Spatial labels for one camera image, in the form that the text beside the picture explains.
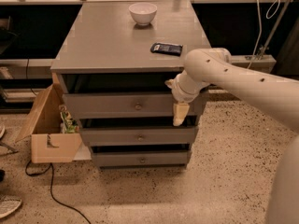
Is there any cardboard box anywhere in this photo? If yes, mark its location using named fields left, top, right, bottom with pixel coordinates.
left=16, top=73, right=82, bottom=163

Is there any grey bottom drawer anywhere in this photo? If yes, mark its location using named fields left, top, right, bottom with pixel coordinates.
left=92, top=151, right=191, bottom=167

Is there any metal stand pole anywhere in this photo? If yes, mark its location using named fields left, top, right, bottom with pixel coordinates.
left=256, top=0, right=293, bottom=60

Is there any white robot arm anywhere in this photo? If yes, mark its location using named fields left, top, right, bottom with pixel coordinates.
left=165, top=49, right=299, bottom=224

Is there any grey top drawer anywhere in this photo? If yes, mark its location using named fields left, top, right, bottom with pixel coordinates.
left=62, top=91, right=209, bottom=119

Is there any grey knit shoe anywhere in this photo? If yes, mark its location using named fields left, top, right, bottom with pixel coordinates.
left=0, top=195, right=22, bottom=218

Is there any grey drawer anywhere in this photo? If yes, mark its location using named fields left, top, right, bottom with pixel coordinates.
left=92, top=151, right=191, bottom=167
left=80, top=126, right=198, bottom=147
left=62, top=91, right=209, bottom=119

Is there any dark blue snack packet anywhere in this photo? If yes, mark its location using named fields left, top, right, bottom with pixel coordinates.
left=150, top=42, right=183, bottom=56

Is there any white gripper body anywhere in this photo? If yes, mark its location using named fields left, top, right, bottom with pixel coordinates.
left=170, top=71, right=208, bottom=104

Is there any black floor cable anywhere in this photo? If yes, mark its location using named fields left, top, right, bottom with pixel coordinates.
left=24, top=161, right=93, bottom=224

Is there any shoe tip at left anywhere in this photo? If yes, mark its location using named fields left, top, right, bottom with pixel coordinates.
left=0, top=125, right=6, bottom=140

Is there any white cable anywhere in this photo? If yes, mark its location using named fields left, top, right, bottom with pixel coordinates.
left=246, top=0, right=282, bottom=70

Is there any green snack bag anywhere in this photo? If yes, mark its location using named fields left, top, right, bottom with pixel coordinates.
left=59, top=105, right=78, bottom=133

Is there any grey drawer cabinet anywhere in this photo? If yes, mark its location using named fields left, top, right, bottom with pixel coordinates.
left=51, top=1, right=209, bottom=155

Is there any white bowl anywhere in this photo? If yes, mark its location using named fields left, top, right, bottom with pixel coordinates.
left=129, top=2, right=157, bottom=26

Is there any grey middle drawer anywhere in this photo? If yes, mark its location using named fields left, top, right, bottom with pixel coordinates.
left=80, top=126, right=198, bottom=147

